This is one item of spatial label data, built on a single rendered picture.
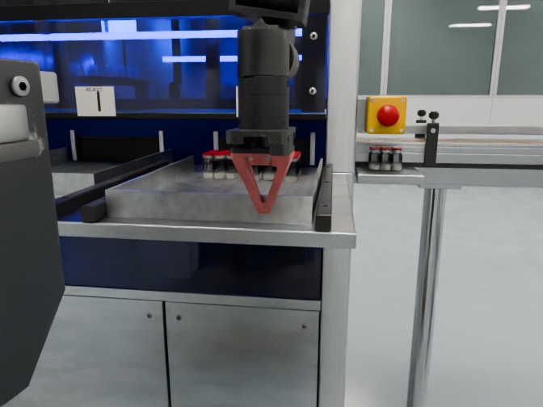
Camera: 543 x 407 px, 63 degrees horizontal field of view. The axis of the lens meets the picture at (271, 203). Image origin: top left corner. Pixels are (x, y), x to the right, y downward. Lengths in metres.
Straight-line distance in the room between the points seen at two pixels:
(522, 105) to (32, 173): 5.75
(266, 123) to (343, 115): 0.42
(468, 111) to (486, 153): 4.65
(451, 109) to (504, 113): 0.59
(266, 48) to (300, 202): 0.18
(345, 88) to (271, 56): 0.42
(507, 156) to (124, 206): 0.79
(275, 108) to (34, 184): 0.30
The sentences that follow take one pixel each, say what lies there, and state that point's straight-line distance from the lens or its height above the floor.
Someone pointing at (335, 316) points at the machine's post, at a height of 0.57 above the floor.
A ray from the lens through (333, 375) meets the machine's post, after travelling 1.07.
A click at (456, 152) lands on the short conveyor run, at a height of 0.91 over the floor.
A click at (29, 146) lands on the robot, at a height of 1.01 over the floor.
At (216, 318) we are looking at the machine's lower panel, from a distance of 1.04.
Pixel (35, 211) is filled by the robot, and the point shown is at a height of 0.97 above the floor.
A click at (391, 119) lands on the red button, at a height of 0.99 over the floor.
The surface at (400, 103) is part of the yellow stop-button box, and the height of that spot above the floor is 1.02.
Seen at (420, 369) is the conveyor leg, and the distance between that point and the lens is 1.25.
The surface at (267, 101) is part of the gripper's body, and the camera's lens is 0.48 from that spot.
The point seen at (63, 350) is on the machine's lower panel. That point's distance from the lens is 1.24.
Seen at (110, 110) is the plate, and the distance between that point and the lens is 0.99.
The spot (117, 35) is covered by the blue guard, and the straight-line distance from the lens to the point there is 0.99.
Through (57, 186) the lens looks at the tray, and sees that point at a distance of 0.76.
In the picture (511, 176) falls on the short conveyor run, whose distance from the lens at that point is 1.07.
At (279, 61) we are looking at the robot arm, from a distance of 0.49.
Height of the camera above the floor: 1.03
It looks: 13 degrees down
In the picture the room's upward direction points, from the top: straight up
